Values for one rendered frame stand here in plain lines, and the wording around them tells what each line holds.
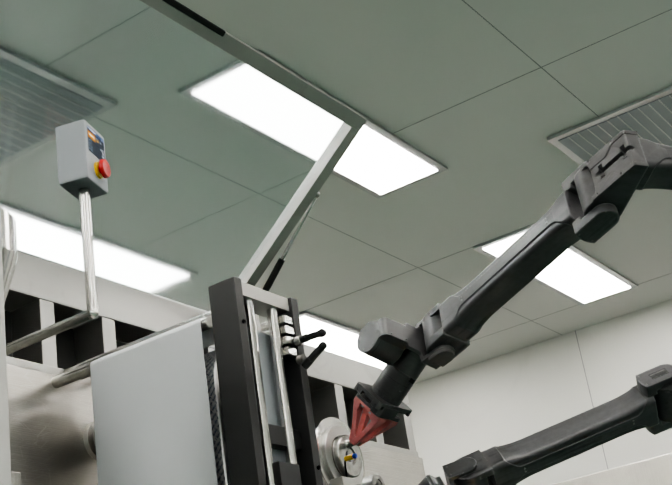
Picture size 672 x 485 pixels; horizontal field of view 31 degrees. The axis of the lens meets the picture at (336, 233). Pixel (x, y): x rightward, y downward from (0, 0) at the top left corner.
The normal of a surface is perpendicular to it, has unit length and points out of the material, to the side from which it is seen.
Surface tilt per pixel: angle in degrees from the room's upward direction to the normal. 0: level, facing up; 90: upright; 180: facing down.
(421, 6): 180
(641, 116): 180
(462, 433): 90
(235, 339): 90
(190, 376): 90
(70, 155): 90
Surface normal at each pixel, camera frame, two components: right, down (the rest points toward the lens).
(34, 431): 0.82, -0.33
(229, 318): -0.56, -0.25
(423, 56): 0.15, 0.91
